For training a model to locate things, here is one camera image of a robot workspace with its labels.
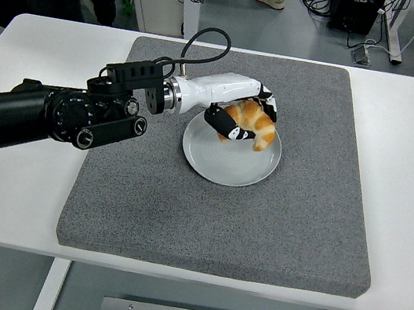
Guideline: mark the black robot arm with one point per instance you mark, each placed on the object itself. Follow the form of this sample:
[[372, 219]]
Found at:
[[19, 111]]

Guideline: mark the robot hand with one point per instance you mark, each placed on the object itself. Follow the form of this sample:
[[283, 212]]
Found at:
[[222, 86]]

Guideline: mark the green small object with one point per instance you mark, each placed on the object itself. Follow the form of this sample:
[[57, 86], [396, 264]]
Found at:
[[128, 2]]

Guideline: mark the white table leg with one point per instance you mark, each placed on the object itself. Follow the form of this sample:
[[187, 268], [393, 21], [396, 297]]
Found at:
[[49, 288]]

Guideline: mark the grey floor adapter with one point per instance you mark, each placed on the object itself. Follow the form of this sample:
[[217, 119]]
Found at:
[[362, 55]]

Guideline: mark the black equipment box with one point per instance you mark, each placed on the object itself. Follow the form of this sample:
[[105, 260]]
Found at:
[[352, 8]]

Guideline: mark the white desk leg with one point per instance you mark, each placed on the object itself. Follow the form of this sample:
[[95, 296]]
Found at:
[[395, 31]]

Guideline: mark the grey round plate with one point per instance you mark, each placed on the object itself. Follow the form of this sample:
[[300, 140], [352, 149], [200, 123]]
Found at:
[[229, 163]]

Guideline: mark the grey speckled foam mat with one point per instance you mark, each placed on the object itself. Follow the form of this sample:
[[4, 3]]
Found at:
[[219, 224]]

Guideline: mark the white upright post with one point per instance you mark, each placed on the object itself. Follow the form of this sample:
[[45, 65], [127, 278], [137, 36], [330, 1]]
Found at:
[[191, 1]]

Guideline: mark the golden croissant bread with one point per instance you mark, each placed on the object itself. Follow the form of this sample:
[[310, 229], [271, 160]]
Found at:
[[262, 132]]

